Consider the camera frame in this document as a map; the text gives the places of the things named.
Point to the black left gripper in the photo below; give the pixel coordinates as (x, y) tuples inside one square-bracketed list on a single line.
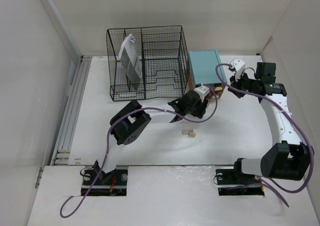
[(200, 108)]

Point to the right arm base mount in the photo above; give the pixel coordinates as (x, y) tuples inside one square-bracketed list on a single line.
[(233, 183)]

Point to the grey packaged notebook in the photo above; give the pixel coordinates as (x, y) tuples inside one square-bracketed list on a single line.
[(130, 61)]

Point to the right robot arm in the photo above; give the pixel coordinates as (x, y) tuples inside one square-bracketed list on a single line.
[(289, 157)]

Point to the small beige eraser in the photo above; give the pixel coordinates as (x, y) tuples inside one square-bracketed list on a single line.
[(191, 134)]

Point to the black wire mesh organizer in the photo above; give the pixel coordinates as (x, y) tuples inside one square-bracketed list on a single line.
[(163, 54)]

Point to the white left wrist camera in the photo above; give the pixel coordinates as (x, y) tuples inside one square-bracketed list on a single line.
[(202, 91)]

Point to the teal drawer box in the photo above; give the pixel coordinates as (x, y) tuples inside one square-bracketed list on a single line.
[(202, 65)]

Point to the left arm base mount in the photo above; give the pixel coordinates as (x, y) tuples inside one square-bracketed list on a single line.
[(111, 184)]

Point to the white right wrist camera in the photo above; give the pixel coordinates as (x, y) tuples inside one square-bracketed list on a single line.
[(237, 66)]

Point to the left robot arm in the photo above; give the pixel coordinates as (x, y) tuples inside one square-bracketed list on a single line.
[(128, 124)]

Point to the small grey eraser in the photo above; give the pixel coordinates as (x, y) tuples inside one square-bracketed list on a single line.
[(187, 131)]

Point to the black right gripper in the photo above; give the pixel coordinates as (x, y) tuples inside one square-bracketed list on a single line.
[(234, 83)]

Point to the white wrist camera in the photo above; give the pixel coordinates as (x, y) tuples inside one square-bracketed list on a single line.
[(202, 91), (237, 66)]

